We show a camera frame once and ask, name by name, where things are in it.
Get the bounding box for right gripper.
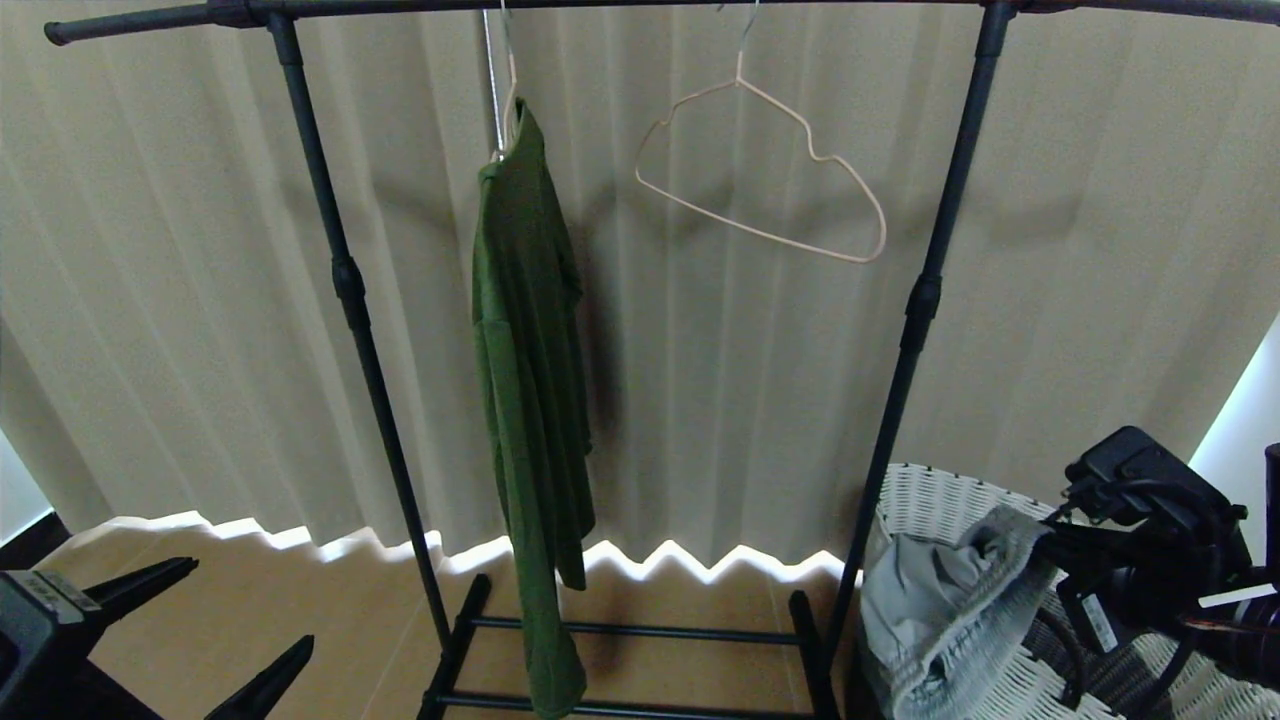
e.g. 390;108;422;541
1055;560;1280;681

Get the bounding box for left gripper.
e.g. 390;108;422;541
0;557;316;720

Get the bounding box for pale grey shorts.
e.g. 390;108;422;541
858;503;1061;720

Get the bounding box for green printed T-shirt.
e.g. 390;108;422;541
470;97;598;720

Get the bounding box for pink clothes hanger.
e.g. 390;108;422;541
635;0;888;264
495;0;526;161

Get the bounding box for white laundry basket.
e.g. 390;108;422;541
845;462;1280;720

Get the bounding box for black clothes rack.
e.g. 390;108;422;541
43;0;1280;720

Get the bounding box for beige curtain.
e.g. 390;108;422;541
0;0;1280;581

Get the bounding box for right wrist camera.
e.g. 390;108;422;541
1062;426;1251;541

